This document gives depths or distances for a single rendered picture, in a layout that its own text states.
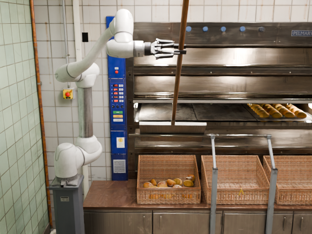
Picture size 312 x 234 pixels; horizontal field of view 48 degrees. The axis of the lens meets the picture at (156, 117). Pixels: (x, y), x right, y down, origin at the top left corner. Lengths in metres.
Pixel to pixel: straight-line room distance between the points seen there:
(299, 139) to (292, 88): 0.51
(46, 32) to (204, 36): 1.42
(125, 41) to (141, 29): 1.29
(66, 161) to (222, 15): 1.84
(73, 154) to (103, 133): 0.98
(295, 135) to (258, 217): 0.92
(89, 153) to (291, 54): 2.01
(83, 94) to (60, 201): 0.77
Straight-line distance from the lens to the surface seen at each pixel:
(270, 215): 3.22
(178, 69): 2.18
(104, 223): 3.23
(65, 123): 3.51
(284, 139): 3.63
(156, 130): 2.98
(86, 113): 2.56
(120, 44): 1.99
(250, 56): 3.37
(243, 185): 3.55
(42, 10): 3.42
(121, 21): 2.06
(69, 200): 2.62
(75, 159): 2.55
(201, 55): 3.30
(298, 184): 3.73
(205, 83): 3.33
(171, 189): 3.09
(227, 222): 3.23
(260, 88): 3.43
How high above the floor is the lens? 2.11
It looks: 15 degrees down
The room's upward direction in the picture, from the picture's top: straight up
